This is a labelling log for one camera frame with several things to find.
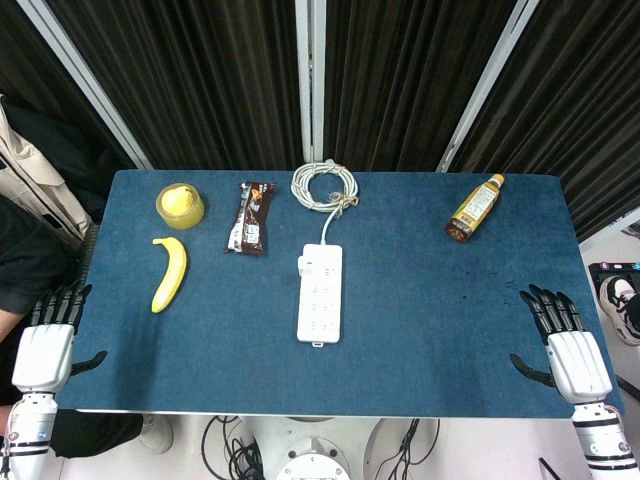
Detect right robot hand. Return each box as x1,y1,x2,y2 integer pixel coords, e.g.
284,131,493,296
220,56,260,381
508,283,614,406

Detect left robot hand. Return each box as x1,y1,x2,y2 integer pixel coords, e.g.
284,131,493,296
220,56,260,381
10,282,108,399

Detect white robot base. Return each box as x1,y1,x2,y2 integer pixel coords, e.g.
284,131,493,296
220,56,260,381
252,417,386,480

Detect white power strip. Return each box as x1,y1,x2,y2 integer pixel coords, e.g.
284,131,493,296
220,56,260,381
296,243,345,348

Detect white and black sneaker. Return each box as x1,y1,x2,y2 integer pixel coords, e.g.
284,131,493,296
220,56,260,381
598,274,640,348

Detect yellow banana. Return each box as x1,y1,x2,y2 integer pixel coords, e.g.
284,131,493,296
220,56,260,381
151,236,189,315

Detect blue table mat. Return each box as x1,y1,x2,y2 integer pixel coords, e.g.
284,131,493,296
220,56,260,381
55,169,626,419

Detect yellow-labelled drink bottle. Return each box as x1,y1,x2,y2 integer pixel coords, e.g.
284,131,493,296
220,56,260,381
444,173,507,246

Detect beige jacket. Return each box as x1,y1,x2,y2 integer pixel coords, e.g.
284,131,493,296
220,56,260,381
0,93,95,242

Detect yellow fruit jelly cup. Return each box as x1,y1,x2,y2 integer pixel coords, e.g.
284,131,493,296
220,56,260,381
155,182,207,231

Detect brown snack wrapper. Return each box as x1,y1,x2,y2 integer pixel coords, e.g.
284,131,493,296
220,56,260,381
223,181,278,258

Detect black pleated curtain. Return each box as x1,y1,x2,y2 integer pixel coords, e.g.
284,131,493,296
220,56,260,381
0,0,640,241

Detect black floor cables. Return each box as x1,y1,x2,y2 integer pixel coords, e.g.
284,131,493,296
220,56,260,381
200,415,441,480

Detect white frame post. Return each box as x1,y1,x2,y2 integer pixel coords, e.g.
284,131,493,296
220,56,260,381
434,0,542,174
17,0,154,171
294,0,327,162

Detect white cable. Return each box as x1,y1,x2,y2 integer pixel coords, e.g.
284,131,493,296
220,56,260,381
291,159,361,246

